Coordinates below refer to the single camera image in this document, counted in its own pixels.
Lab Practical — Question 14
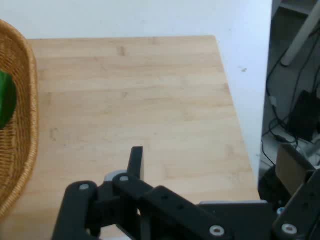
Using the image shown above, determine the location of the brown cardboard box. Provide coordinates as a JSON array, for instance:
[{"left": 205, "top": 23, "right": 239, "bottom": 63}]
[{"left": 276, "top": 143, "right": 316, "bottom": 197}]

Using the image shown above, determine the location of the green pepper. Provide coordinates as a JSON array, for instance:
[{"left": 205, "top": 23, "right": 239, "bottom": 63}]
[{"left": 0, "top": 71, "right": 18, "bottom": 130}]

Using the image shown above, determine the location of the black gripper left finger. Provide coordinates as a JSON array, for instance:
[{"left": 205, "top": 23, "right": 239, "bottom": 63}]
[{"left": 51, "top": 146, "right": 232, "bottom": 240}]

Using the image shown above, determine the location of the black cable with white plug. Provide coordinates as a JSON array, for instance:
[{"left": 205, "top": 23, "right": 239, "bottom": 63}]
[{"left": 265, "top": 41, "right": 296, "bottom": 141}]

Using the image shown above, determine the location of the white slanted desk leg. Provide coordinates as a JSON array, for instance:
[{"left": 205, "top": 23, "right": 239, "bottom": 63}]
[{"left": 279, "top": 0, "right": 320, "bottom": 67}]

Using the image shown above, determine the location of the black box device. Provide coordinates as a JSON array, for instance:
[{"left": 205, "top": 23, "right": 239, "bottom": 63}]
[{"left": 288, "top": 89, "right": 320, "bottom": 142}]

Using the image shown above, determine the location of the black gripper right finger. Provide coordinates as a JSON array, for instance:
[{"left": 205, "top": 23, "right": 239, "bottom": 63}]
[{"left": 271, "top": 168, "right": 320, "bottom": 240}]

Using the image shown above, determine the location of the woven wicker basket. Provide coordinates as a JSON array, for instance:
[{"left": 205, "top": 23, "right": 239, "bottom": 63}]
[{"left": 0, "top": 19, "right": 40, "bottom": 218}]

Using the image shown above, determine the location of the wooden cutting board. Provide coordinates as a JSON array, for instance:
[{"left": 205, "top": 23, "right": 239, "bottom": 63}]
[{"left": 0, "top": 35, "right": 261, "bottom": 240}]

